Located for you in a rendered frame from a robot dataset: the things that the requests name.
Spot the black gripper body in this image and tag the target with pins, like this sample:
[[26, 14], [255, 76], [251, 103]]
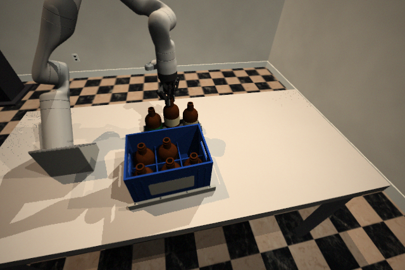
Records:
[[166, 80]]

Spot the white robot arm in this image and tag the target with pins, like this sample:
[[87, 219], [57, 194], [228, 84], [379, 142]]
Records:
[[58, 21]]

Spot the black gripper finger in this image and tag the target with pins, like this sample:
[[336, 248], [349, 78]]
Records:
[[162, 94], [176, 83]]

